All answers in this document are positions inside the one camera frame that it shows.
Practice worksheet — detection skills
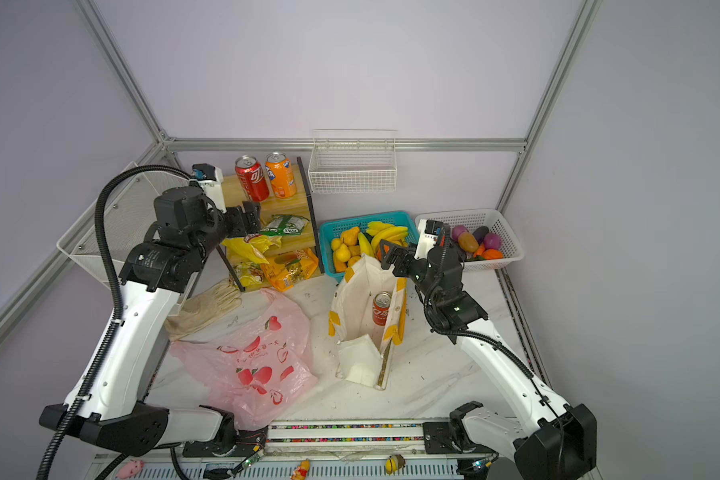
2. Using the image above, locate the pink plastic grocery bag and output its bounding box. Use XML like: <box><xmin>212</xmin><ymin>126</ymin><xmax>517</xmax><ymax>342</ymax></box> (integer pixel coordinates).
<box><xmin>169</xmin><ymin>289</ymin><xmax>318</xmax><ymax>430</ymax></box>

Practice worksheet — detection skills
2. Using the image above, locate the white canvas tote bag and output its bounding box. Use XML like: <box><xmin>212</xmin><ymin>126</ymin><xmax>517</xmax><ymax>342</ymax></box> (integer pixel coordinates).
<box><xmin>329</xmin><ymin>255</ymin><xmax>407</xmax><ymax>390</ymax></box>

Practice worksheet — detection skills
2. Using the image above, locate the pink pig toy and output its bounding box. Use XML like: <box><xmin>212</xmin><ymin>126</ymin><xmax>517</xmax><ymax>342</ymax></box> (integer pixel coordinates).
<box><xmin>115</xmin><ymin>460</ymin><xmax>145</xmax><ymax>480</ymax></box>

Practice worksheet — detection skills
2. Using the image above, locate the yellow banana bunch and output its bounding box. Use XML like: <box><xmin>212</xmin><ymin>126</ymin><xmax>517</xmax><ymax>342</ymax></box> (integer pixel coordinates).
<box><xmin>358</xmin><ymin>221</ymin><xmax>409</xmax><ymax>256</ymax></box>

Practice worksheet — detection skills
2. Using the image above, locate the red cola can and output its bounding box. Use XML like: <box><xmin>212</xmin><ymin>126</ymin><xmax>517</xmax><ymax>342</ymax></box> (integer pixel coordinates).
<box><xmin>235</xmin><ymin>155</ymin><xmax>270</xmax><ymax>202</ymax></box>
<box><xmin>372</xmin><ymin>292</ymin><xmax>392</xmax><ymax>327</ymax></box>

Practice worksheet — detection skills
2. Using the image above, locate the green snack bag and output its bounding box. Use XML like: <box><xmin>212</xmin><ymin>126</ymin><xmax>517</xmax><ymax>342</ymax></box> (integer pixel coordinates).
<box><xmin>260</xmin><ymin>214</ymin><xmax>310</xmax><ymax>237</ymax></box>

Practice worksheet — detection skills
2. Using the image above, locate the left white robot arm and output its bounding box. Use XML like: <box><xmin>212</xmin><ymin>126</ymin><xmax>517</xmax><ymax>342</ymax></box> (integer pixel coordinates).
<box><xmin>36</xmin><ymin>164</ymin><xmax>260</xmax><ymax>479</ymax></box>

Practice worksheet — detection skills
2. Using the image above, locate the brown potato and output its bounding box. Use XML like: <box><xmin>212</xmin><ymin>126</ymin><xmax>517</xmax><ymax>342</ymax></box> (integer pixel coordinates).
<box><xmin>457</xmin><ymin>231</ymin><xmax>480</xmax><ymax>254</ymax></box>

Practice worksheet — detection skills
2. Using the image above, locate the wooden three-tier shelf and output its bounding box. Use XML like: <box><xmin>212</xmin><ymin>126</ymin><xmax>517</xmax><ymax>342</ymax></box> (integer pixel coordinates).
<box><xmin>222</xmin><ymin>152</ymin><xmax>324</xmax><ymax>291</ymax></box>

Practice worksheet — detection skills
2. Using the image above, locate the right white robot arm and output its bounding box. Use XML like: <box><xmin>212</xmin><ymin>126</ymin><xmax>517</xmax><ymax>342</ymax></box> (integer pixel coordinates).
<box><xmin>379</xmin><ymin>220</ymin><xmax>597</xmax><ymax>479</ymax></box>

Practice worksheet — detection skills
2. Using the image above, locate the yellow chips bag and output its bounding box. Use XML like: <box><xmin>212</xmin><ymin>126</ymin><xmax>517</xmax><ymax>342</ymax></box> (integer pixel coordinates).
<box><xmin>222</xmin><ymin>234</ymin><xmax>282</xmax><ymax>265</ymax></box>

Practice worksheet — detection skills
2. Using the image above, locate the orange snack bag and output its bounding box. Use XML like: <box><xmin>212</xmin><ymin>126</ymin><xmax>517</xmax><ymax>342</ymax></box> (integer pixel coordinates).
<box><xmin>261</xmin><ymin>248</ymin><xmax>319</xmax><ymax>292</ymax></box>

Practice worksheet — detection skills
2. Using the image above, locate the white wire wall basket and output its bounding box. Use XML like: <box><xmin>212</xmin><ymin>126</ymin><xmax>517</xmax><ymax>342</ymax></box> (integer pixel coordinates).
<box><xmin>308</xmin><ymin>129</ymin><xmax>398</xmax><ymax>194</ymax></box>

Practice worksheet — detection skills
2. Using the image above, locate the yellow pear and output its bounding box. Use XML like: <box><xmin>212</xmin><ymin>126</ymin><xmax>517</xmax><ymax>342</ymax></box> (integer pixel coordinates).
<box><xmin>333</xmin><ymin>242</ymin><xmax>352</xmax><ymax>263</ymax></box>

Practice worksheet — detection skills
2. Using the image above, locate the purple round vegetable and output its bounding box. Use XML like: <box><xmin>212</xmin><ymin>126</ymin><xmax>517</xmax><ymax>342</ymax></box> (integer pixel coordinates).
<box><xmin>483</xmin><ymin>232</ymin><xmax>503</xmax><ymax>251</ymax></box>

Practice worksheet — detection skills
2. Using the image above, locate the orange soda can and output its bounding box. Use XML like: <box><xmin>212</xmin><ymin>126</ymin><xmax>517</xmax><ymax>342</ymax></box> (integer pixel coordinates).
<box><xmin>265</xmin><ymin>152</ymin><xmax>297</xmax><ymax>199</ymax></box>

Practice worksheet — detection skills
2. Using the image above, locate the white plastic vegetable basket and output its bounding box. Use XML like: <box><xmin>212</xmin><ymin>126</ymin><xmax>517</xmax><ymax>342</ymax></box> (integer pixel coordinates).
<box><xmin>414</xmin><ymin>208</ymin><xmax>525</xmax><ymax>272</ymax></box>

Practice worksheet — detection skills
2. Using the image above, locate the teal plastic fruit basket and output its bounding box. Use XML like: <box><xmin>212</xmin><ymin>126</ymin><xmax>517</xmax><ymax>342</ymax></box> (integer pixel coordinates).
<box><xmin>318</xmin><ymin>211</ymin><xmax>419</xmax><ymax>283</ymax></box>

